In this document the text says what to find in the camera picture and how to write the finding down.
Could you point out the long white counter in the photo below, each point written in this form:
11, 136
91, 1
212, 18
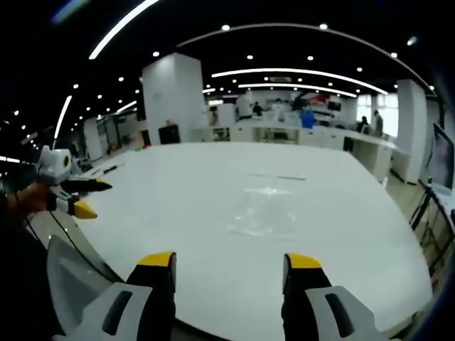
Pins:
320, 136

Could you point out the black metal stand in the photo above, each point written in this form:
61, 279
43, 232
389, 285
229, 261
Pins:
432, 227

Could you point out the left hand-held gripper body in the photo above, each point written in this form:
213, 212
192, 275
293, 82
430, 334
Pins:
53, 165

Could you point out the black pen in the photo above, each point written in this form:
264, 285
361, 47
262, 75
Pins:
113, 168

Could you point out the person's left hand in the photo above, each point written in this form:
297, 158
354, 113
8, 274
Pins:
33, 197

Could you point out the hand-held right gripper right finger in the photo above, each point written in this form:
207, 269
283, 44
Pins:
313, 284

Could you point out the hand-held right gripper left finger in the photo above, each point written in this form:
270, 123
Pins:
142, 284

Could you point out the white square pillar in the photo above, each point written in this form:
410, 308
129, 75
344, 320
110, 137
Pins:
410, 131
174, 99

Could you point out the clear resealable plastic bag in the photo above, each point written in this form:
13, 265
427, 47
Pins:
264, 213

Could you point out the blue container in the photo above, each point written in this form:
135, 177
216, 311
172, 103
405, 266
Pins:
307, 119

